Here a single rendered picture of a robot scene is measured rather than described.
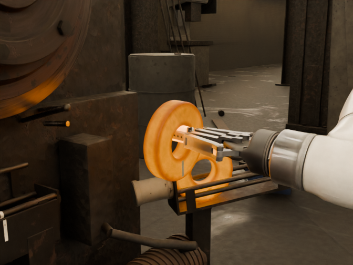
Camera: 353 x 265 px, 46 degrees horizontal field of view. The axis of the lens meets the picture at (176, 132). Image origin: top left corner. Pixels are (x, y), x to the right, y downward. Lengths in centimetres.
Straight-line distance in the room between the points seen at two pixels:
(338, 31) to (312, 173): 267
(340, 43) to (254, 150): 261
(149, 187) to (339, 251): 145
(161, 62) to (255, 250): 179
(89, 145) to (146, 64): 253
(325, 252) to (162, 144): 159
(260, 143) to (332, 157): 12
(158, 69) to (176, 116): 262
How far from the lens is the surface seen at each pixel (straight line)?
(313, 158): 63
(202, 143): 70
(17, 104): 78
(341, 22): 324
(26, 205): 83
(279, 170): 65
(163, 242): 97
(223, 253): 209
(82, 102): 100
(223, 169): 101
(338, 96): 325
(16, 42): 67
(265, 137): 67
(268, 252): 213
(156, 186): 95
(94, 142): 90
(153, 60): 336
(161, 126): 72
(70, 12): 73
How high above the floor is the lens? 102
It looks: 13 degrees down
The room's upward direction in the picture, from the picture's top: straight up
